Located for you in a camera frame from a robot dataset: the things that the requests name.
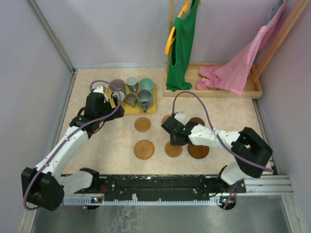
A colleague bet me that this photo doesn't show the dark speckled grey mug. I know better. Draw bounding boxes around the dark speckled grey mug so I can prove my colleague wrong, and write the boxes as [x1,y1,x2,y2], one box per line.
[137,90,154,113]

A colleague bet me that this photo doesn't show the light wooden coaster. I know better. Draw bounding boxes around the light wooden coaster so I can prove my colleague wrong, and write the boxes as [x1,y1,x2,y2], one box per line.
[134,117,151,132]

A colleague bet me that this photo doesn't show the yellow hanger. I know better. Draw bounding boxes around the yellow hanger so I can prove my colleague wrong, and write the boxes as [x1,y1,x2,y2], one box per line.
[165,0,201,61]

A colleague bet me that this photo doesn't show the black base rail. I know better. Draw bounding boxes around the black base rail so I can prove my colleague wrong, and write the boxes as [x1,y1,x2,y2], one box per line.
[75,174,246,201]

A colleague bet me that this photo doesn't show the green shirt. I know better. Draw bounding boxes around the green shirt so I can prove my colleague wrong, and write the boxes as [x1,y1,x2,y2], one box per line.
[166,0,200,92]

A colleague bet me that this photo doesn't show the dark walnut coaster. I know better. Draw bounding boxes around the dark walnut coaster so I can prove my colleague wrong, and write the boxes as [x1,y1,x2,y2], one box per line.
[189,117,205,126]

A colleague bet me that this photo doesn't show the grey-white mug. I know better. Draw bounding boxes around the grey-white mug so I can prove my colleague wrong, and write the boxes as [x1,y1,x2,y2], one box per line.
[125,76,138,93]

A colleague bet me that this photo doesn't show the pink shirt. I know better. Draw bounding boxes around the pink shirt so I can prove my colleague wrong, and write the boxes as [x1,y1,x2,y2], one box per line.
[196,0,286,96]

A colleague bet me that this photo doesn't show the purple mug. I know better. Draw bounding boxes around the purple mug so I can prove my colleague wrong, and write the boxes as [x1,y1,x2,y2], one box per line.
[109,79,126,95]

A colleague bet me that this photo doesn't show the grey hanger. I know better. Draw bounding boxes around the grey hanger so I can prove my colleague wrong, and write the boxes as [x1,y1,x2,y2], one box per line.
[264,0,284,26]

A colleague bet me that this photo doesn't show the small olive mug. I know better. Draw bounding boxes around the small olive mug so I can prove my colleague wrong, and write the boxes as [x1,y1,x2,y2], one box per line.
[125,93,137,108]

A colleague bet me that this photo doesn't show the large brown wooden coaster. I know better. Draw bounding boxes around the large brown wooden coaster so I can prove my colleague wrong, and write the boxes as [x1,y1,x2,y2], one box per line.
[188,144,209,159]

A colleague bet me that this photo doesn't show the small orange wooden coaster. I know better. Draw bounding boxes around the small orange wooden coaster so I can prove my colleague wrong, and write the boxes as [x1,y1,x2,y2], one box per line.
[165,142,183,158]

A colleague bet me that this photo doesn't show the yellow tray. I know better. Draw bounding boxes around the yellow tray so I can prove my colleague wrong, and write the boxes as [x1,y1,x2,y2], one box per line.
[106,83,157,115]

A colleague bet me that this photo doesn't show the teal mug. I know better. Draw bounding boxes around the teal mug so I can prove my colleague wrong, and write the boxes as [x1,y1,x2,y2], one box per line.
[139,78,155,92]

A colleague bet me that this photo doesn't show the large woven rattan coaster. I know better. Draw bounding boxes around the large woven rattan coaster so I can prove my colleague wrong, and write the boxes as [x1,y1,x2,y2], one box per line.
[134,140,155,160]

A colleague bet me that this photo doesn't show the pink mug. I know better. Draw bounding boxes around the pink mug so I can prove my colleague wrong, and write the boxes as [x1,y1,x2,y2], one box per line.
[113,92,125,107]

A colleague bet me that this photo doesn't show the wooden rack base tray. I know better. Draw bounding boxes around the wooden rack base tray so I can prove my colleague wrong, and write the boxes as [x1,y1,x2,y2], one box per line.
[163,62,263,100]

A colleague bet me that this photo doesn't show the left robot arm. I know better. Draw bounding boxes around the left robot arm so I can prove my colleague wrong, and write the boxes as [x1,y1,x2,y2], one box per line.
[21,86,124,211]

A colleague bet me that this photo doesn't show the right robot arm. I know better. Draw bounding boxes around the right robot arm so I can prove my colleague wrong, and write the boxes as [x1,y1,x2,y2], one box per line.
[161,112,273,192]

